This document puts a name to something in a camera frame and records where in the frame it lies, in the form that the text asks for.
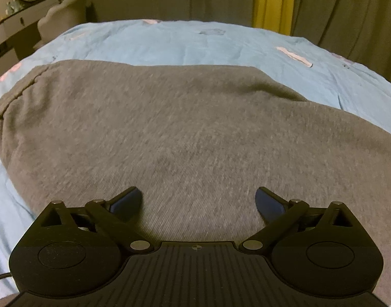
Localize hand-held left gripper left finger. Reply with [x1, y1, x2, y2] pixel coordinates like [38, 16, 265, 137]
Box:
[39, 186, 156, 257]

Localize grey sweat pants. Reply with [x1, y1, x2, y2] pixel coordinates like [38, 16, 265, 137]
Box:
[0, 59, 391, 306]

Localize yellow curtain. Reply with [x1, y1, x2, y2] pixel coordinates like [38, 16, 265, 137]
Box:
[252, 0, 297, 36]

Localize grey padded chair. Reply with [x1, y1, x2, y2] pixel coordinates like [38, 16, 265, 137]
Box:
[37, 0, 89, 60]

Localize light blue printed bed sheet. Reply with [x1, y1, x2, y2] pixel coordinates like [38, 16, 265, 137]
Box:
[0, 19, 391, 295]

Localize dark dressing desk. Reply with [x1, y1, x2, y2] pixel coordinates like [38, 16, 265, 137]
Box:
[0, 0, 81, 82]

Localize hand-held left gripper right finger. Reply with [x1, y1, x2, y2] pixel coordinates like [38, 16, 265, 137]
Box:
[238, 186, 356, 257]

